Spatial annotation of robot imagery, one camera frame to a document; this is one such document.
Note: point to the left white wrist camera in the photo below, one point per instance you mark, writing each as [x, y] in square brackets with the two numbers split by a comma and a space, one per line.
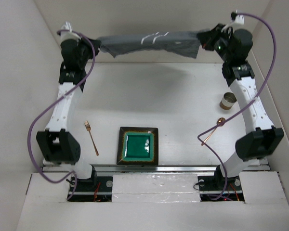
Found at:
[66, 32]

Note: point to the aluminium rail at table front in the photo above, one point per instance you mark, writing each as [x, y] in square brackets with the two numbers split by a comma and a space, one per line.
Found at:
[163, 168]

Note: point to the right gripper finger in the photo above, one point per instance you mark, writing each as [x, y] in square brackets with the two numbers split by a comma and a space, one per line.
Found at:
[206, 30]
[204, 41]

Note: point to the green square ceramic plate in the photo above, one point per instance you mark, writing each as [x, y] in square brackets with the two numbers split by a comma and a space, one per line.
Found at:
[138, 146]

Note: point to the metal cup with cork base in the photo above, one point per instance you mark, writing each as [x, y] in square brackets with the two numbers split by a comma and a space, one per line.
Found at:
[227, 101]

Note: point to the grey striped cloth napkin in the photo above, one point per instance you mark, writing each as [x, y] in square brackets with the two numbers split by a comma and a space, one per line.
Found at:
[183, 43]

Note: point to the copper spoon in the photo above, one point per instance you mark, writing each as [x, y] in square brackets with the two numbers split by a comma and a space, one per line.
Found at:
[220, 121]

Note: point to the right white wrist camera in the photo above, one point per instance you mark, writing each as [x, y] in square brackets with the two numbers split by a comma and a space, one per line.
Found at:
[236, 19]

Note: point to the copper fork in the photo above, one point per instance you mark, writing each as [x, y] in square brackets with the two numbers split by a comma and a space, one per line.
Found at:
[88, 128]

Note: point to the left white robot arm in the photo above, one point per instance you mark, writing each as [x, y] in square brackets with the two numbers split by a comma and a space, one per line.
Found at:
[56, 142]

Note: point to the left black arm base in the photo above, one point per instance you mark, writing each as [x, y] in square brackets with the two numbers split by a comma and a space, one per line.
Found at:
[94, 189]

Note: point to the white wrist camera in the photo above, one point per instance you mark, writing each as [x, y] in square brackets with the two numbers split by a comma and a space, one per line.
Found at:
[236, 19]
[66, 32]

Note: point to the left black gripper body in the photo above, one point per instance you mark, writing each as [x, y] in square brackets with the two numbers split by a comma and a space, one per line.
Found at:
[85, 50]

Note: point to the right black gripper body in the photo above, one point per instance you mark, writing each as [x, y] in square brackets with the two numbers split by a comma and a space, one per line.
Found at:
[219, 41]

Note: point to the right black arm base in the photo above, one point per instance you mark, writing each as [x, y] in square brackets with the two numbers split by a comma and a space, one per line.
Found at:
[213, 188]

